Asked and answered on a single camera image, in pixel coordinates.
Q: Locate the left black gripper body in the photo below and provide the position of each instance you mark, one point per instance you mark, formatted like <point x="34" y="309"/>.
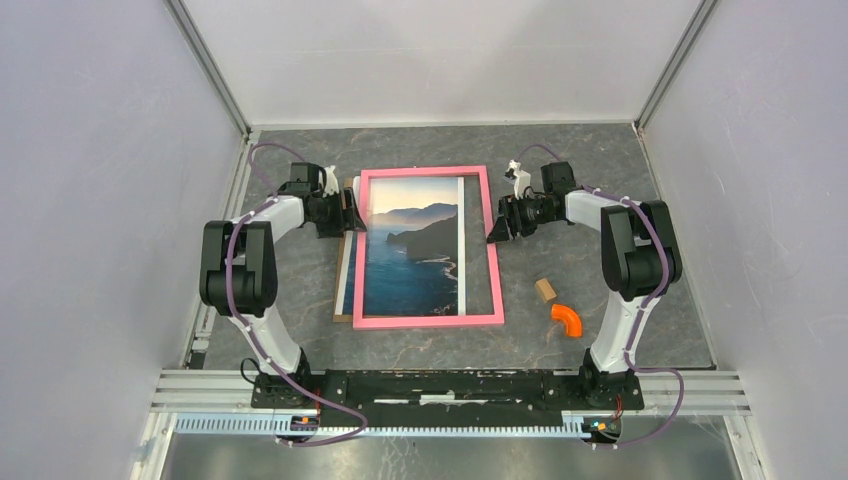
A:
<point x="329" y="220"/>

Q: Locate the seascape photo print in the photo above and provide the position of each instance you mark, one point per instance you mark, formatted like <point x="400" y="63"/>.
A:
<point x="415" y="247"/>

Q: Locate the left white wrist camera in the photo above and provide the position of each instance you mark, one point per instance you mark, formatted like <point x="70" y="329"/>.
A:
<point x="330" y="182"/>

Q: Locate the pink wooden photo frame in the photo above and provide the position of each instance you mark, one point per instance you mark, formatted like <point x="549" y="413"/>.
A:
<point x="362" y="322"/>

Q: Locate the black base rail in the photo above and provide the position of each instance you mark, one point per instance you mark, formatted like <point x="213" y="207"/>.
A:
<point x="442" y="398"/>

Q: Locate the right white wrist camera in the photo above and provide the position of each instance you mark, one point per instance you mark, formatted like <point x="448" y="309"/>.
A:
<point x="519" y="179"/>

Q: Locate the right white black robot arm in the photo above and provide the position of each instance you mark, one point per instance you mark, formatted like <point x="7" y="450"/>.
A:
<point x="639" y="258"/>

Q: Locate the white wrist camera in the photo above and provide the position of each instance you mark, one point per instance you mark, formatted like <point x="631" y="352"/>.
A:
<point x="330" y="182"/>
<point x="519" y="179"/>

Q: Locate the orange curved pipe piece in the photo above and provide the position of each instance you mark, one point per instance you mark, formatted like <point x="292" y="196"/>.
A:
<point x="568" y="319"/>

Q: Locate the small wooden block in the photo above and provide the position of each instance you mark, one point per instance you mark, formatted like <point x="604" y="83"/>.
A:
<point x="545" y="290"/>

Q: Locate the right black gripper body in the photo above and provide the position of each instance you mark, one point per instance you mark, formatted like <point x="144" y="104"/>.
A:
<point x="529" y="214"/>

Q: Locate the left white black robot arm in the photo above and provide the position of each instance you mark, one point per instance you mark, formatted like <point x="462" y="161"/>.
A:
<point x="238" y="270"/>

